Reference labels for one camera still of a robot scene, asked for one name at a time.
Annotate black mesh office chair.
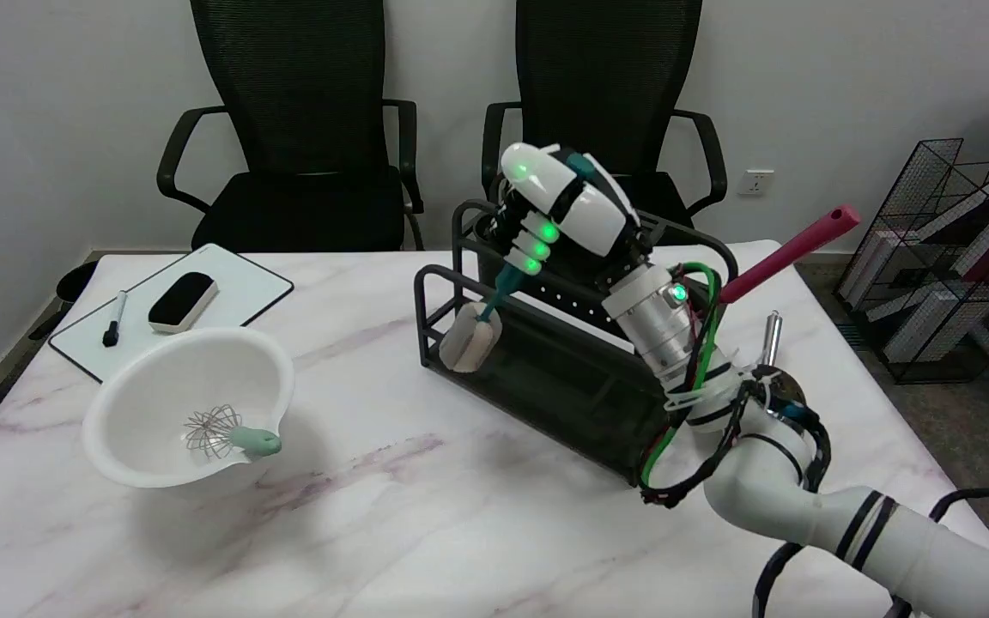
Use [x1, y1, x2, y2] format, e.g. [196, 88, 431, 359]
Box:
[156, 0, 425, 252]
[482, 0, 729, 245]

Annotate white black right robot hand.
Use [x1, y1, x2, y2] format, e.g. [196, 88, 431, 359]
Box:
[493, 143, 656, 290]

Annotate white leaning book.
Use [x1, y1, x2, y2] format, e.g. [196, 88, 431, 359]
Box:
[851, 182, 989, 297]

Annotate black wire book rack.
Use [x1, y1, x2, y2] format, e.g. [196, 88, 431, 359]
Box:
[834, 137, 989, 385]

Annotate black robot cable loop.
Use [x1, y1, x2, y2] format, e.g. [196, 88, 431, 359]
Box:
[639, 365, 832, 509]

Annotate blue sponge bottle brush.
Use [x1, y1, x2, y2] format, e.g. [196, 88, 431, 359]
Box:
[440, 153, 598, 373]

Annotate wire whisk green handle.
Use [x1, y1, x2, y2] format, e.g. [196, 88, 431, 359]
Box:
[183, 405, 282, 462]

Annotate black white board eraser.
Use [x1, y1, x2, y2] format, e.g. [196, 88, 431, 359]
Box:
[148, 272, 220, 334]

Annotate black kitchen storage rack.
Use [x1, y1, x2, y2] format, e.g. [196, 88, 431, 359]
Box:
[414, 199, 740, 488]

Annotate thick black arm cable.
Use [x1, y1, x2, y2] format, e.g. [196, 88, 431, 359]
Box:
[750, 488, 989, 618]

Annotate green robot cable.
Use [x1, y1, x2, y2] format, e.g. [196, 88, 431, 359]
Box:
[639, 262, 724, 487]

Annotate small white whiteboard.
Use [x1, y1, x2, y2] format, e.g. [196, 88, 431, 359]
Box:
[48, 243, 294, 384]

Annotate black round floor object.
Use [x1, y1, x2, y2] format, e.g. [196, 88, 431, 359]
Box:
[28, 260, 100, 342]

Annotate shiny steel ladle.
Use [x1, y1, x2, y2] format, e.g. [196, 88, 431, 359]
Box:
[752, 311, 807, 413]

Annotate red spatula handle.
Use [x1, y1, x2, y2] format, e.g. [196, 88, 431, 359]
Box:
[718, 204, 861, 305]

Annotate black whiteboard marker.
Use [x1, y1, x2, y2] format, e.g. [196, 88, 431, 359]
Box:
[102, 291, 129, 348]

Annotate white plastic mixing bowl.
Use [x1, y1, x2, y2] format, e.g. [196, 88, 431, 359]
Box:
[82, 326, 296, 488]

